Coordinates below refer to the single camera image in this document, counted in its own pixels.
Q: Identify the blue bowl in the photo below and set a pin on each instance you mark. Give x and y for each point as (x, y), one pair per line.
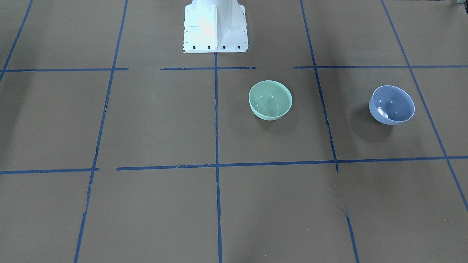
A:
(391, 105)

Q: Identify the green bowl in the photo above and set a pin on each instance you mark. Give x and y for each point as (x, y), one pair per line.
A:
(270, 100)

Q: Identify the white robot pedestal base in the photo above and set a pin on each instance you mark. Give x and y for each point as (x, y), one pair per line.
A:
(215, 26)

